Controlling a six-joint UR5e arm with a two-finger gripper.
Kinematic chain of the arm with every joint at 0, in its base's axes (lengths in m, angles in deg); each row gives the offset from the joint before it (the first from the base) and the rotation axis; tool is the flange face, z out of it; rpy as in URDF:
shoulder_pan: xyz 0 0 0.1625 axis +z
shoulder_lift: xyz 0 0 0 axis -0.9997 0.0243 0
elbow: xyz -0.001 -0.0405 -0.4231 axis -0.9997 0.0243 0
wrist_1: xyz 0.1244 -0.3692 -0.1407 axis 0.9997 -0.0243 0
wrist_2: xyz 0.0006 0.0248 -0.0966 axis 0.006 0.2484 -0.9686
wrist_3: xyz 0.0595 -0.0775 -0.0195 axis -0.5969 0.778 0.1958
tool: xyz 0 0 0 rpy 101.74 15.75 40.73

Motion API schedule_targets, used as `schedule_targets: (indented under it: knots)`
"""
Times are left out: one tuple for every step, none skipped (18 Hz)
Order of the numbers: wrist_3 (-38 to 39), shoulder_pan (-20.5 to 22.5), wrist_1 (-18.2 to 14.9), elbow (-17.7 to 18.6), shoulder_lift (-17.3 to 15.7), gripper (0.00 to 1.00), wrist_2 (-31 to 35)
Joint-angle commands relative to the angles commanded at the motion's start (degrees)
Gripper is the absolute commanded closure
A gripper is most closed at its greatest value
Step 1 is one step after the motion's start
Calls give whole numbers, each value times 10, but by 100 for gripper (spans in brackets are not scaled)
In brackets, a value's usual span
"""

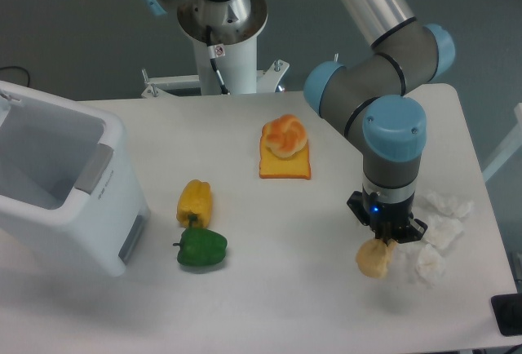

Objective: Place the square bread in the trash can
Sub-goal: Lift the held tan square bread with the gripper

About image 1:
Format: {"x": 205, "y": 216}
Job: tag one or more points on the round swirl bread roll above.
{"x": 284, "y": 136}

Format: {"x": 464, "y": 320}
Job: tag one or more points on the white frame bracket right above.
{"x": 509, "y": 145}

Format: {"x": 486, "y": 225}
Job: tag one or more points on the crumpled white paper middle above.
{"x": 441, "y": 231}

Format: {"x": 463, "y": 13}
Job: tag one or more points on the black device at edge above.
{"x": 507, "y": 312}

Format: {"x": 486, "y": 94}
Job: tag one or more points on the green bell pepper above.
{"x": 201, "y": 247}

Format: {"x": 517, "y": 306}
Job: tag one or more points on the square toast bread slice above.
{"x": 273, "y": 167}

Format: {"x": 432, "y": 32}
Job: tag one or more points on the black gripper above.
{"x": 388, "y": 221}

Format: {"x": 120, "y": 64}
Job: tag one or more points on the tan dough bun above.
{"x": 374, "y": 257}

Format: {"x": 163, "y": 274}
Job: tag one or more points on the white trash can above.
{"x": 68, "y": 188}

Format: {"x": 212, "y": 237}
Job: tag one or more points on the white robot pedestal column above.
{"x": 224, "y": 41}

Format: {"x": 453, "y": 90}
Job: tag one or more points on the crumpled white paper upper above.
{"x": 448, "y": 205}

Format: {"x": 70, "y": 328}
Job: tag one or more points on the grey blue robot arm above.
{"x": 368, "y": 104}

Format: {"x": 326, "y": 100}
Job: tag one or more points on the yellow bell pepper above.
{"x": 195, "y": 205}

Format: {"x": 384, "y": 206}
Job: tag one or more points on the crumpled white paper lower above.
{"x": 429, "y": 266}

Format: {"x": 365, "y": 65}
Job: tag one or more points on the crumpled white paper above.
{"x": 448, "y": 205}
{"x": 429, "y": 266}
{"x": 441, "y": 231}

